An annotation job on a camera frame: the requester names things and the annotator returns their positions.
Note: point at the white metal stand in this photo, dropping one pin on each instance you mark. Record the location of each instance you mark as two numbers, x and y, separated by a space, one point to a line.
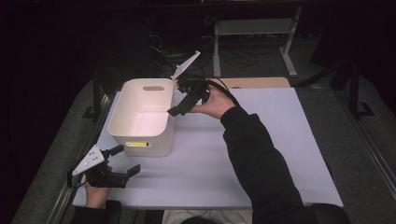
249 27

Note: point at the white plastic storage bin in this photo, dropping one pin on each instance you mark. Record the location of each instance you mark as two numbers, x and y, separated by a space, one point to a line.
140 118

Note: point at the person's white lap clothing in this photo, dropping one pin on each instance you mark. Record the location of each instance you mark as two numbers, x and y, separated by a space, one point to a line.
211 215

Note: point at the person's left hand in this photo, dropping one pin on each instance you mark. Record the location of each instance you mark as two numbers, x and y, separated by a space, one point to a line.
97 196

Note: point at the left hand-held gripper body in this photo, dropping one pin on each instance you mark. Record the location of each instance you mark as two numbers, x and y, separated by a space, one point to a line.
91 160

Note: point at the person's right hand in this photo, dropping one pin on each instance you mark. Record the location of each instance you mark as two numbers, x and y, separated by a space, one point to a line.
216 104

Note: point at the metal floor rail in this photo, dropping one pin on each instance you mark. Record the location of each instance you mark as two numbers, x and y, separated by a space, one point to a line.
373 155
62 199

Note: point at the black metal stand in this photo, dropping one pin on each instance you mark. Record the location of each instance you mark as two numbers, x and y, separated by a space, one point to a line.
353 93
96 93

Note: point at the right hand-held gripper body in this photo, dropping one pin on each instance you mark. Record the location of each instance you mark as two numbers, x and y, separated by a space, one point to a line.
194 85

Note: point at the wooden table board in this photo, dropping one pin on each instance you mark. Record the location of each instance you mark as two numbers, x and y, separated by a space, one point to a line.
264 82

